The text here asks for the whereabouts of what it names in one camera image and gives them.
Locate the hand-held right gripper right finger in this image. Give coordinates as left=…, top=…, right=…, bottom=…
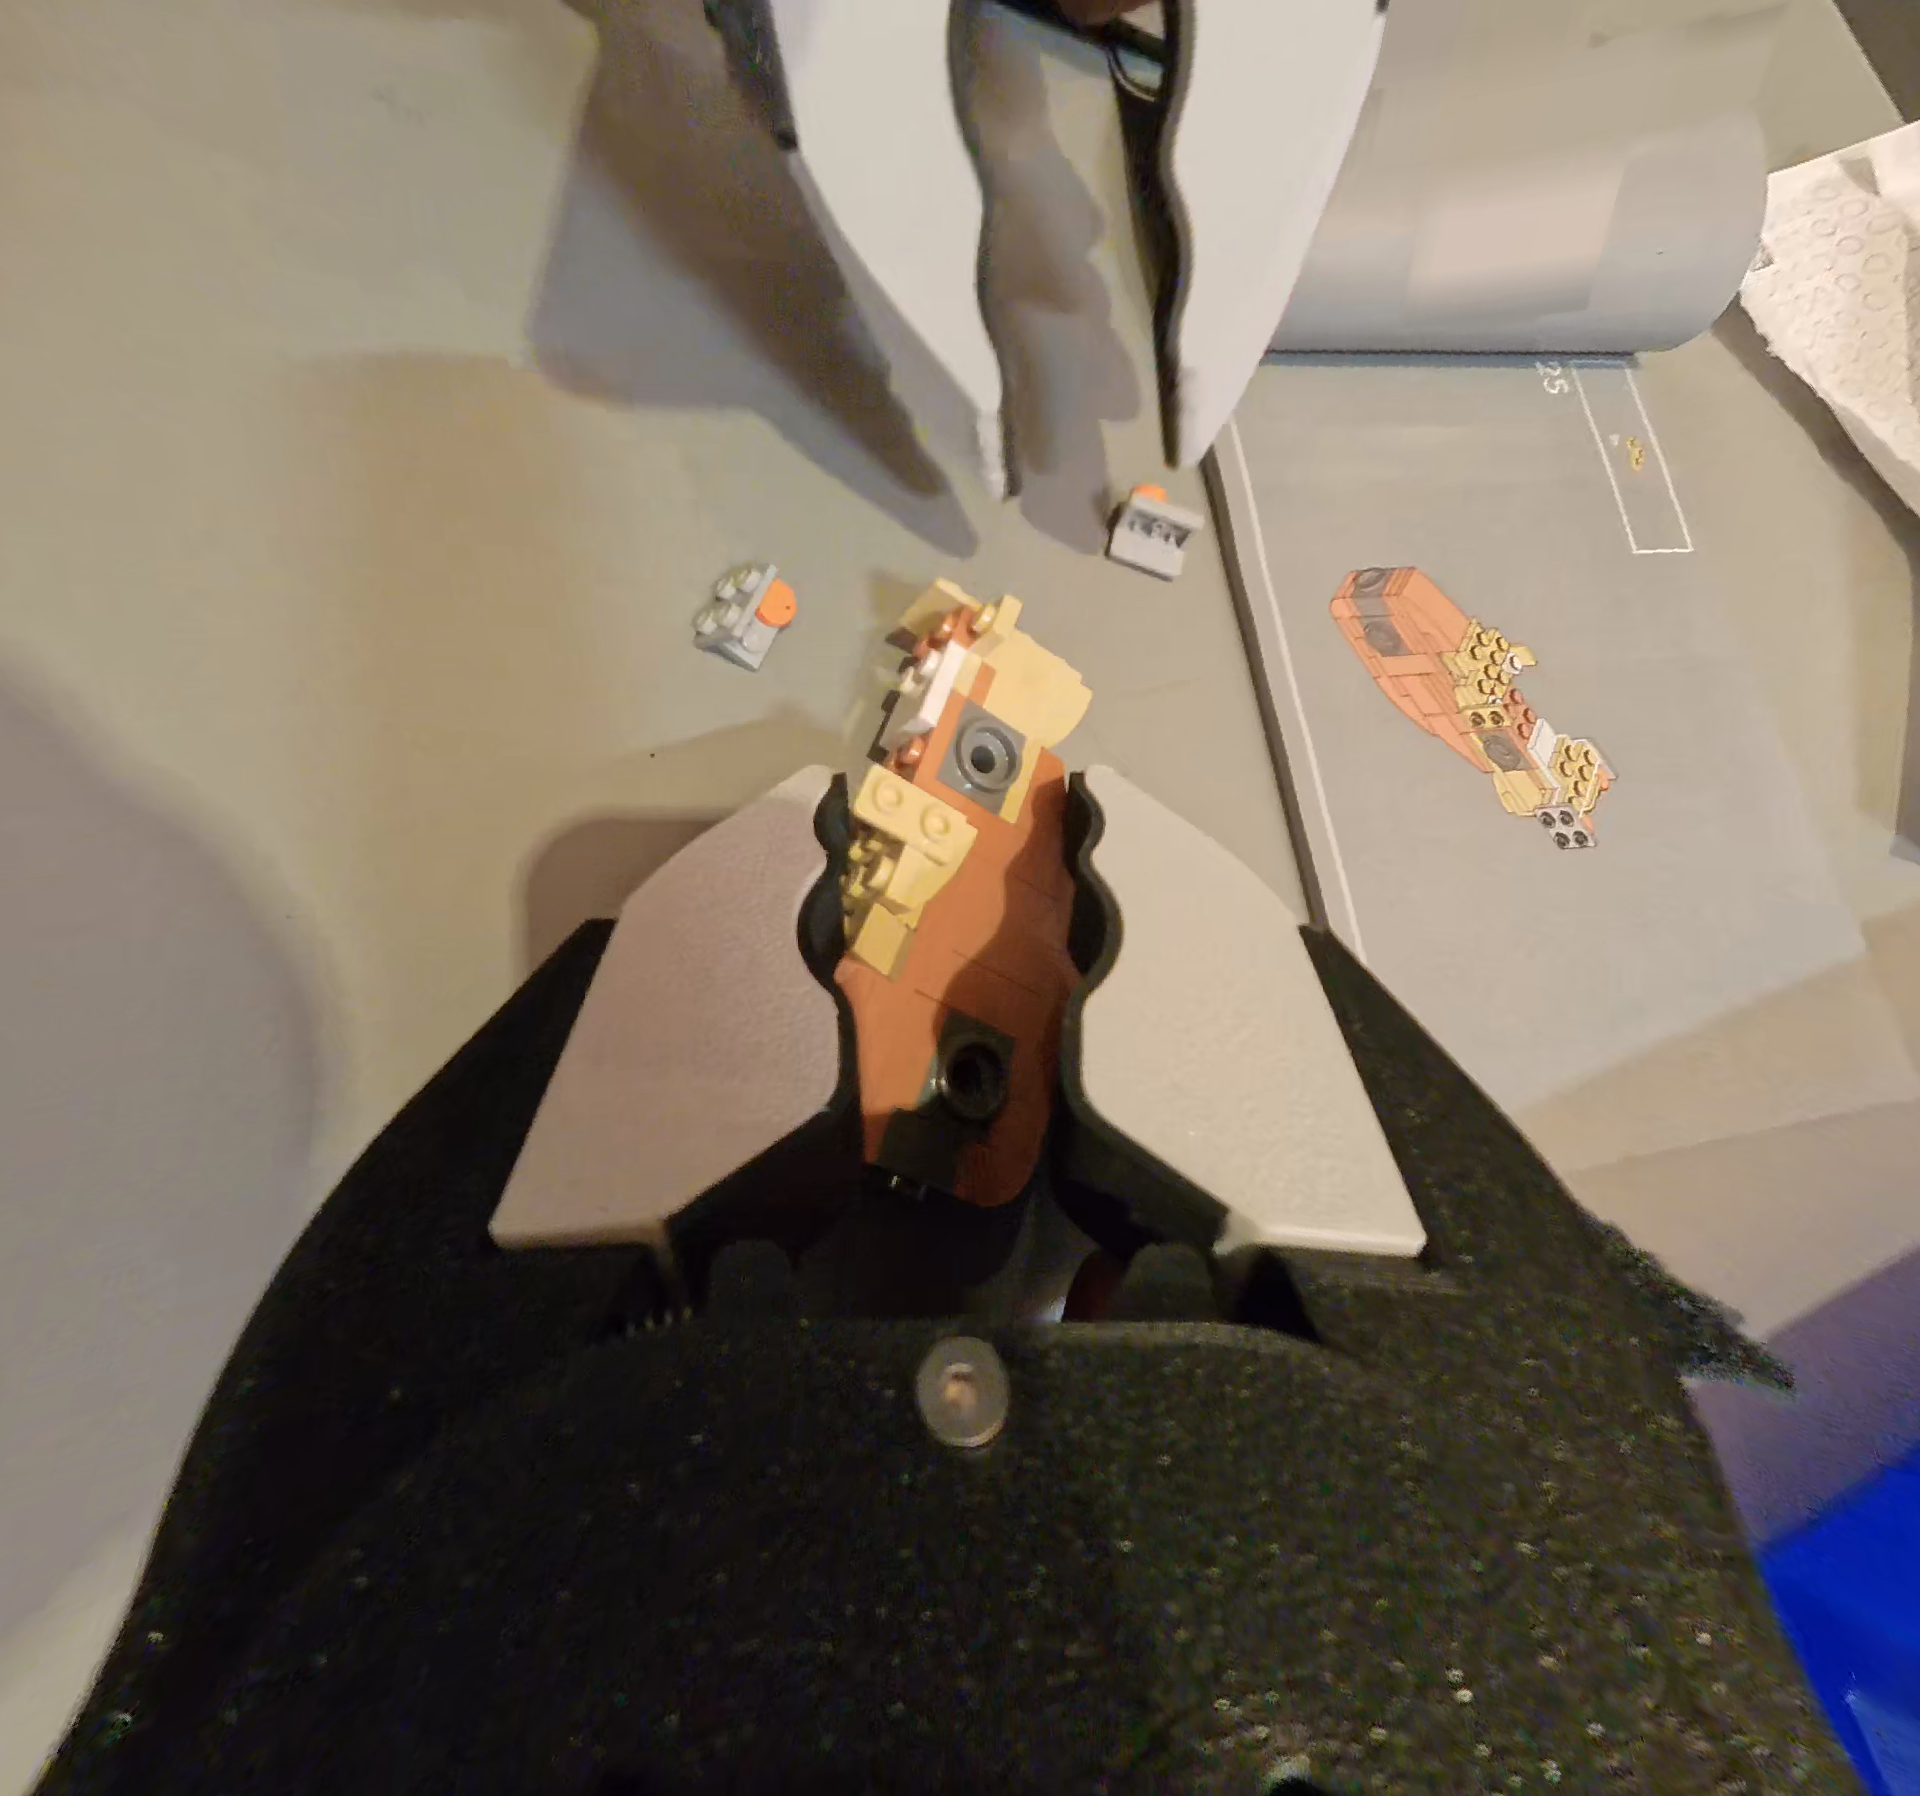
left=1056, top=764, right=1428, bottom=1258

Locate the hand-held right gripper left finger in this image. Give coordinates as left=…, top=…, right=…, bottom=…
left=488, top=764, right=863, bottom=1250

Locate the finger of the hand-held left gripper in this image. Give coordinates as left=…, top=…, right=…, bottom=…
left=1146, top=0, right=1392, bottom=471
left=742, top=0, right=1021, bottom=501

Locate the orange tan brick model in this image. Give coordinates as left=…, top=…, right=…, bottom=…
left=832, top=578, right=1094, bottom=1210

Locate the small pale grey brick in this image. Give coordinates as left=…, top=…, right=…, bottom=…
left=1106, top=499, right=1205, bottom=580

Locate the small dark grey brick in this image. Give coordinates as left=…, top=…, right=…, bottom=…
left=691, top=562, right=782, bottom=671

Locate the grey instruction booklet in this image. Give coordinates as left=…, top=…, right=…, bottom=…
left=1199, top=0, right=1892, bottom=1125

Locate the torn white paper bag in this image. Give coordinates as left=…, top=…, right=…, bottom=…
left=1735, top=122, right=1920, bottom=555

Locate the blue plastic bin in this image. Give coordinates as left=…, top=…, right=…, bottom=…
left=1754, top=1480, right=1920, bottom=1796

